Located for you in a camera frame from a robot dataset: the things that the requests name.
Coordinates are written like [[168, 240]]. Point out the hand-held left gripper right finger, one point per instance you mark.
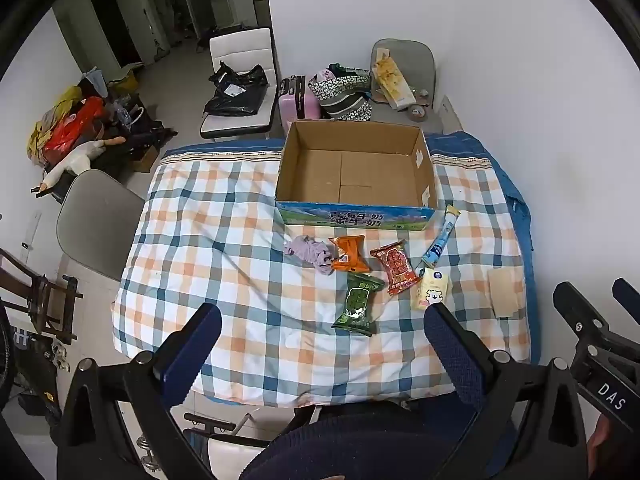
[[455, 355]]

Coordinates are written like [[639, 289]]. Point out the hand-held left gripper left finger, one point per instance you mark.
[[192, 345]]

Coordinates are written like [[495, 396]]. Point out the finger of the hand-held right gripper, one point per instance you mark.
[[582, 310], [629, 297]]

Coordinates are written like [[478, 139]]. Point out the yellow tissue pack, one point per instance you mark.
[[430, 292]]

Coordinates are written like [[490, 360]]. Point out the red snack packet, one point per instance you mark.
[[397, 265]]

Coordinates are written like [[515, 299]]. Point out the blue stick packet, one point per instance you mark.
[[437, 247]]

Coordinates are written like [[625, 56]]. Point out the green snack packet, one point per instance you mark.
[[357, 305]]

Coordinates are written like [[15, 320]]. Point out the orange snack packet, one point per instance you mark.
[[350, 255]]

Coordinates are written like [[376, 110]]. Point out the purple cloth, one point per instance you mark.
[[310, 251]]

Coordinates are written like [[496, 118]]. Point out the person's right hand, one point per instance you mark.
[[601, 452]]

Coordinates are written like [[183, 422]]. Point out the beige paper sheet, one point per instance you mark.
[[504, 292]]

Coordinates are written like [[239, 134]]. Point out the checked quilt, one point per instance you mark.
[[225, 260]]

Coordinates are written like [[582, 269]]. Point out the white-seat metal chair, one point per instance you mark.
[[225, 449]]

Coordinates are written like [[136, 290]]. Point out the person's dark clothing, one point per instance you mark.
[[310, 445]]

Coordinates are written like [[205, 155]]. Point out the grey round-backed chair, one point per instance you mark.
[[95, 225]]

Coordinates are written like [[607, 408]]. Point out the dark wooden chair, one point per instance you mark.
[[45, 290]]

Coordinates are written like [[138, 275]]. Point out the black metal equipment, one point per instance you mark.
[[30, 365]]

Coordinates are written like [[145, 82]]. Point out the small brown cardboard box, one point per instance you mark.
[[146, 161]]

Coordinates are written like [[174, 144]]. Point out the white goose plush toy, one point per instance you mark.
[[85, 155]]

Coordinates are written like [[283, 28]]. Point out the clear plastic bag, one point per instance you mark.
[[122, 111]]

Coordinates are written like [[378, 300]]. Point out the tape roll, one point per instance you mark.
[[416, 112]]

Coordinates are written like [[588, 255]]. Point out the red plastic bag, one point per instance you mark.
[[75, 122]]

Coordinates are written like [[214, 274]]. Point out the black plastic bag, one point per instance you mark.
[[235, 95]]

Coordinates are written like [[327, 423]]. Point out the pink suitcase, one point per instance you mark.
[[296, 105]]

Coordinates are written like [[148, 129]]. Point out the yellow bin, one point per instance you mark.
[[129, 79]]

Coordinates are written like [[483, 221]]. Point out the yellow bag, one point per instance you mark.
[[67, 97]]

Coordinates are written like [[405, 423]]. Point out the patterned tote bag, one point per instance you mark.
[[345, 100]]

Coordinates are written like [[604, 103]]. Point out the yellow snack box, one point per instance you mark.
[[392, 80]]

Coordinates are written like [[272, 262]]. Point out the grey blue cloth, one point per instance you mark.
[[93, 80]]

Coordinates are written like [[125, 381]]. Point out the grey padded chair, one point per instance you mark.
[[415, 60]]

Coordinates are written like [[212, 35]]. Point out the white padded chair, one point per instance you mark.
[[240, 45]]

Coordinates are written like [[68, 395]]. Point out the glass sliding door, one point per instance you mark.
[[175, 5]]

